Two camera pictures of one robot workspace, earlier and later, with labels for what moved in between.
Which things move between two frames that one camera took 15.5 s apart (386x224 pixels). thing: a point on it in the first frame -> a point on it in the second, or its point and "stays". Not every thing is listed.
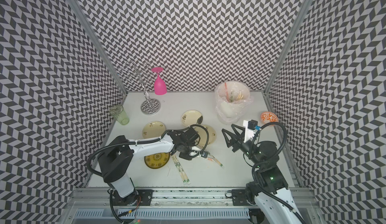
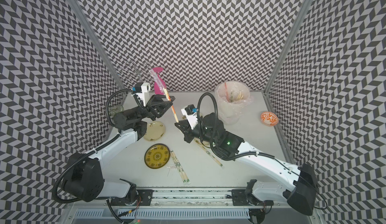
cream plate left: [153, 129] stays
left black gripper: [186, 156] -> [155, 109]
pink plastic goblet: [160, 86] stays
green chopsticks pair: [180, 170] stays
